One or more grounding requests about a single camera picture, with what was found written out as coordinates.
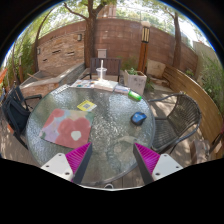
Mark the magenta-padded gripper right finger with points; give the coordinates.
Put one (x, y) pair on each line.
(147, 156)

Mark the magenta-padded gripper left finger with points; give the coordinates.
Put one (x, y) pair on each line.
(77, 156)

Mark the blue and black computer mouse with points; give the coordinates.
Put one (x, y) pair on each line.
(138, 118)

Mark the floral red and green mouse pad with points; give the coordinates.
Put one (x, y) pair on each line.
(66, 128)

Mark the dark wicker armchair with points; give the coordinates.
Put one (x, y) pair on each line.
(173, 123)

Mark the yellow square card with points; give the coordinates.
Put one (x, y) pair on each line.
(86, 105)

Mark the green tube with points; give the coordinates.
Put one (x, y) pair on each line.
(135, 95)

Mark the white lettered plate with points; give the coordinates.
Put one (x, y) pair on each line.
(62, 88)

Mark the small pale booklet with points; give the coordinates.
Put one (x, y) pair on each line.
(122, 89)

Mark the open colourful magazine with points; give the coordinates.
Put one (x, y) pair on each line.
(83, 84)

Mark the white square planter with plant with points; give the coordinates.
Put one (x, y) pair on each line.
(136, 83)

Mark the black folding chair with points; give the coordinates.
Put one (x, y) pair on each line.
(15, 113)

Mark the thick white book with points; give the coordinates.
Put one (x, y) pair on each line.
(106, 85)

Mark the curved wooden slat fence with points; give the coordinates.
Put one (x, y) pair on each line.
(196, 96)

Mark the raised stone planter bed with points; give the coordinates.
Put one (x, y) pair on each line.
(43, 83)

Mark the clear plastic cup with straw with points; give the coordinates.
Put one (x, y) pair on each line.
(101, 74)

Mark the beige stone block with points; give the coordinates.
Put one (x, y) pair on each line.
(156, 68)

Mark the dark wooden slatted chair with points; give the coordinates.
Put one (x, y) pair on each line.
(113, 65)

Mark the slim leaning tree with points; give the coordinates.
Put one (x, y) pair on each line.
(176, 43)

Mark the forked brown tree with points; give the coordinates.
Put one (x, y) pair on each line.
(89, 40)

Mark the grey wall box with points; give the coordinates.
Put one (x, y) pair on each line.
(102, 53)

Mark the wooden lamp post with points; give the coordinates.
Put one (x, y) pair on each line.
(143, 50)

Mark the black wall lamp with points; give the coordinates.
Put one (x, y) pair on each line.
(79, 37)
(38, 51)

